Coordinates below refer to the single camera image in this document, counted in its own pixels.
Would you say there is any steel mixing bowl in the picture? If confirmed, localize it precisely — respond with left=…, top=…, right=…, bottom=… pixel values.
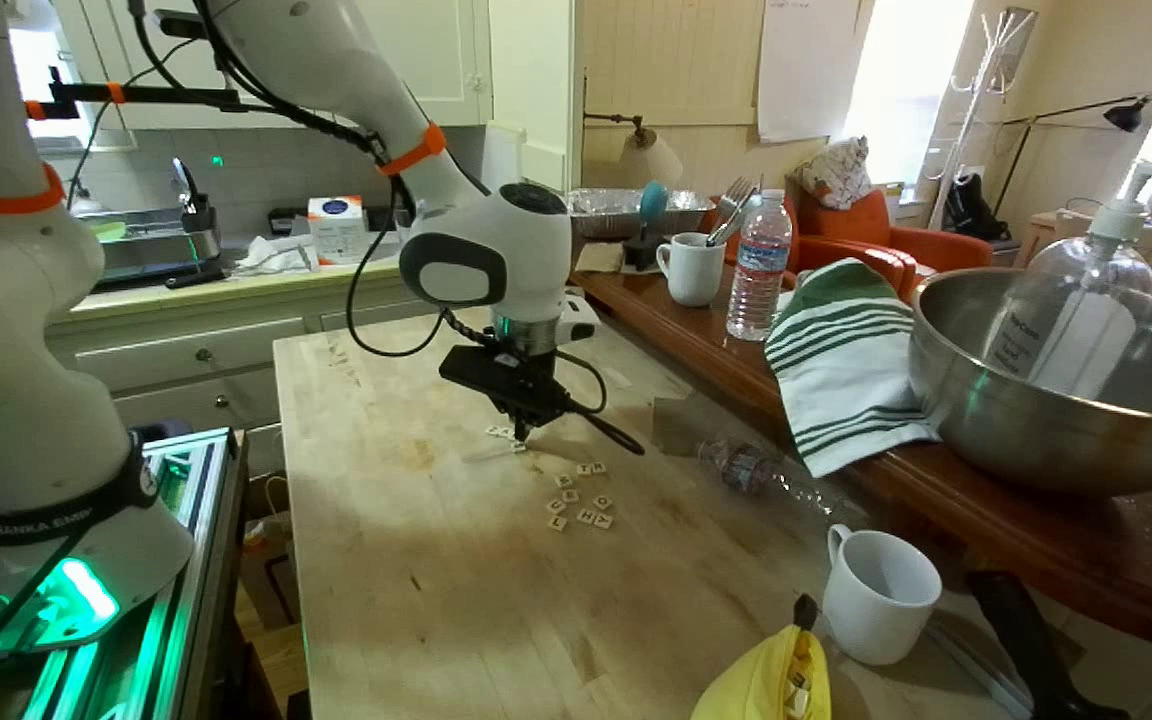
left=903, top=263, right=1152, bottom=505

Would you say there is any green striped white towel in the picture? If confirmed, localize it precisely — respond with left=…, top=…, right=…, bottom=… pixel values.
left=761, top=258, right=942, bottom=481

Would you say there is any tan cardboard sheet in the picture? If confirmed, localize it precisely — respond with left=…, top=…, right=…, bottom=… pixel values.
left=572, top=241, right=626, bottom=279

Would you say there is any crushed clear plastic bottle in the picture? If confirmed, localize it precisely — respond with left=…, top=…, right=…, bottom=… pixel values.
left=692, top=435, right=870, bottom=528

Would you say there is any white mug holding utensils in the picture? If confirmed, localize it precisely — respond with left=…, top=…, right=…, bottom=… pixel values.
left=651, top=230, right=729, bottom=311

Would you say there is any aluminium foil tray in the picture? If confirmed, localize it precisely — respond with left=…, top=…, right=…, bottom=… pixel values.
left=559, top=186, right=710, bottom=226

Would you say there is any orange velcro strap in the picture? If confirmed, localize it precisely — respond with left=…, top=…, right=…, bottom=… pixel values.
left=0, top=160, right=73, bottom=219
left=377, top=120, right=451, bottom=180

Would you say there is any aluminium robot stand frame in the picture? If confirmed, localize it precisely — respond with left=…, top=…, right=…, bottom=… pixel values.
left=0, top=425, right=250, bottom=720

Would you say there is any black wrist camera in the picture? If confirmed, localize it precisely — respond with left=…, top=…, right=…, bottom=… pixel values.
left=436, top=341, right=528, bottom=402

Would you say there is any white wall paper sheet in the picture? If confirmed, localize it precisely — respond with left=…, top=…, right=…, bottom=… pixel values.
left=753, top=0, right=867, bottom=147

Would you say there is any white empty mug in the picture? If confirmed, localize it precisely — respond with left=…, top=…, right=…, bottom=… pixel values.
left=821, top=522, right=949, bottom=674

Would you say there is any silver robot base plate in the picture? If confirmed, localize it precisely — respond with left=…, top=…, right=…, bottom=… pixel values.
left=0, top=496, right=198, bottom=674

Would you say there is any white rag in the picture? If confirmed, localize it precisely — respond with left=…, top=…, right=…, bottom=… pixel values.
left=231, top=234, right=328, bottom=279

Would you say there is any dark wooden table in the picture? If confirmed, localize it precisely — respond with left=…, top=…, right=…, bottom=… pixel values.
left=572, top=258, right=1152, bottom=663

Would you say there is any black stand leg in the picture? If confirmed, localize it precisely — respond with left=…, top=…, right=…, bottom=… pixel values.
left=959, top=570, right=1133, bottom=720

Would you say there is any metal spoon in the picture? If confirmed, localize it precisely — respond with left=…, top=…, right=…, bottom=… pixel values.
left=699, top=192, right=753, bottom=254

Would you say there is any white upper cabinet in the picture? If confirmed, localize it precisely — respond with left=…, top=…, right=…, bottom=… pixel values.
left=361, top=0, right=499, bottom=134

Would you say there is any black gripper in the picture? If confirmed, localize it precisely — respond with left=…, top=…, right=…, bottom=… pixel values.
left=490, top=349, right=577, bottom=446

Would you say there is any white counter cabinet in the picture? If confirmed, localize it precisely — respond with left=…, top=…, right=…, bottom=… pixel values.
left=47, top=254, right=448, bottom=446

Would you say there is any black bag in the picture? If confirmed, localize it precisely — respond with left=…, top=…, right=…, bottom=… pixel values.
left=939, top=167, right=1000, bottom=245

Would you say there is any white wipes container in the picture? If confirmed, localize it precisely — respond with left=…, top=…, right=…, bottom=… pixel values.
left=304, top=192, right=372, bottom=263

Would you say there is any clear water bottle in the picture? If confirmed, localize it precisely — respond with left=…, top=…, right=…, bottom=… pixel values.
left=724, top=188, right=796, bottom=349

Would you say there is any black faucet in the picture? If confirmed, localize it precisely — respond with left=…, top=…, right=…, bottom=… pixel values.
left=166, top=155, right=228, bottom=272

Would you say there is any black floor lamp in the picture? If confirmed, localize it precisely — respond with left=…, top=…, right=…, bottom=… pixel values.
left=993, top=94, right=1152, bottom=218

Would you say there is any black block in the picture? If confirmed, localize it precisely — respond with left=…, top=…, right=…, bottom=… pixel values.
left=621, top=219, right=667, bottom=278

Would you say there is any cream shade table lamp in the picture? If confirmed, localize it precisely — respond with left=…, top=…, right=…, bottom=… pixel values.
left=581, top=110, right=686, bottom=192

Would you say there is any clear pump sanitiser bottle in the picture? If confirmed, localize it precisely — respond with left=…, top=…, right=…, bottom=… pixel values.
left=979, top=155, right=1152, bottom=402

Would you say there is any yellow banana plush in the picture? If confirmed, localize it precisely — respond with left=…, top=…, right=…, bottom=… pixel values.
left=686, top=593, right=837, bottom=720

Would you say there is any black horizontal rod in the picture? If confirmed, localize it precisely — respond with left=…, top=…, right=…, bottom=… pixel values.
left=16, top=63, right=270, bottom=123

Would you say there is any orange armchair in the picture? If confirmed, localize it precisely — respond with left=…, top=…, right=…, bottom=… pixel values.
left=786, top=175, right=1000, bottom=305

